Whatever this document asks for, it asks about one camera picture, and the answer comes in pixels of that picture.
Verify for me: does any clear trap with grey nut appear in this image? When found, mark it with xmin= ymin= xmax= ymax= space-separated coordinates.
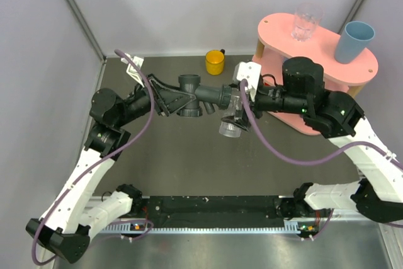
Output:
xmin=219 ymin=89 xmax=243 ymax=138

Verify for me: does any grey slotted cable duct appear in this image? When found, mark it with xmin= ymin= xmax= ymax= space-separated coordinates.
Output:
xmin=100 ymin=220 xmax=317 ymax=235

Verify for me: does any pink three-tier shelf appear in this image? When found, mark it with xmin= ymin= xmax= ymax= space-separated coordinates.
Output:
xmin=250 ymin=12 xmax=379 ymax=137

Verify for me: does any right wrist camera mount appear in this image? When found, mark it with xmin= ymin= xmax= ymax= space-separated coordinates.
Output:
xmin=232 ymin=61 xmax=261 ymax=101

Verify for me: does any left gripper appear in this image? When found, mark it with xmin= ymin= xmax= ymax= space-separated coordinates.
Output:
xmin=114 ymin=72 xmax=196 ymax=127

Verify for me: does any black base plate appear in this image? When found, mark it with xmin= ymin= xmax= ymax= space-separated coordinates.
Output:
xmin=143 ymin=195 xmax=298 ymax=229

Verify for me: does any yellow mug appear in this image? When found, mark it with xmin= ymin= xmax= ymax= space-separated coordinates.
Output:
xmin=205 ymin=49 xmax=225 ymax=76

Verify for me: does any clear drinking glass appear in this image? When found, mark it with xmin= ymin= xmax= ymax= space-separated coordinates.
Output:
xmin=291 ymin=3 xmax=324 ymax=42

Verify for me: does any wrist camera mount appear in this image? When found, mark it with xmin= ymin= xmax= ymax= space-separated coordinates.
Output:
xmin=120 ymin=54 xmax=145 ymax=88
xmin=232 ymin=61 xmax=261 ymax=101

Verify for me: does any grey plastic pipe fitting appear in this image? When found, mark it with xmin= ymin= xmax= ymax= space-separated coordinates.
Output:
xmin=177 ymin=74 xmax=232 ymax=118

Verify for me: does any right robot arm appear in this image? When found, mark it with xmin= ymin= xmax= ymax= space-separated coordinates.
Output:
xmin=219 ymin=57 xmax=402 ymax=227

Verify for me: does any tall blue cup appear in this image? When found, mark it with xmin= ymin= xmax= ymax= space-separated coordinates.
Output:
xmin=334 ymin=21 xmax=375 ymax=64

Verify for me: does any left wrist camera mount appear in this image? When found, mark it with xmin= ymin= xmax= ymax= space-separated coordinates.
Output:
xmin=120 ymin=54 xmax=145 ymax=88

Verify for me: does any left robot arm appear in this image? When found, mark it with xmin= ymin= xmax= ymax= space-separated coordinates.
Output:
xmin=26 ymin=74 xmax=200 ymax=266

